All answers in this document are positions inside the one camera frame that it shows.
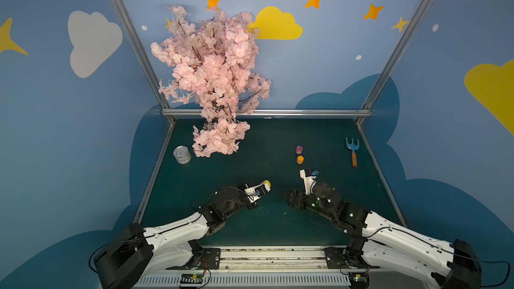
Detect aluminium front rail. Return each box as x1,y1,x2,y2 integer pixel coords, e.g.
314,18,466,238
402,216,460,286
98,244,447,289

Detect aluminium frame back bar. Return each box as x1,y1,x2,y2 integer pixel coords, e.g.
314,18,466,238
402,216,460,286
161,108,372,118

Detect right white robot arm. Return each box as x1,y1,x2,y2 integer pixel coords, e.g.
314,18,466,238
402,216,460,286
284,183,484,288

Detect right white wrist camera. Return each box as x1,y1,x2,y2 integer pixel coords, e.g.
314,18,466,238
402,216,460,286
300,169,319,195

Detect blue garden fork toy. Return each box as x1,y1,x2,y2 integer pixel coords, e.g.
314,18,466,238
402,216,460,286
345,138,360,168

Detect pink cherry blossom tree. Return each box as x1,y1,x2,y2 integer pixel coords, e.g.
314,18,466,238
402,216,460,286
151,5,272,157

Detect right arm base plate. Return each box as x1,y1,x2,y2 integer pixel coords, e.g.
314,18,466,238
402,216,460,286
324,246,379,270

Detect aluminium frame post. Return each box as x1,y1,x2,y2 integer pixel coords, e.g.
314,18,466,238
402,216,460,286
356,0,435,127
110,0,169,111

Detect aluminium frame right post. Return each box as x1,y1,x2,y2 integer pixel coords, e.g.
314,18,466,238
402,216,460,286
356,0,435,127

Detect aluminium frame left post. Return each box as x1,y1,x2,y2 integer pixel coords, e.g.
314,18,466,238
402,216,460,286
110,0,169,111

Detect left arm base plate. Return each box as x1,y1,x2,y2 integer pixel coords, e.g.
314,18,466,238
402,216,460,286
167,248,222,270

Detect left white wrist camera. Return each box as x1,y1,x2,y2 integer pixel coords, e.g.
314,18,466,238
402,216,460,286
244,182,271,198

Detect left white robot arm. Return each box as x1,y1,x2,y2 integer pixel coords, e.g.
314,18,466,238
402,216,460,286
88,181,271,288

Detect small circuit board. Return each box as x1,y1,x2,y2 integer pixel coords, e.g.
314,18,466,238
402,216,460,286
179,273,204,288

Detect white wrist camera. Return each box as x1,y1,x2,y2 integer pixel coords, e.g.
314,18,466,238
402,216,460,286
300,169,319,195
244,182,271,198

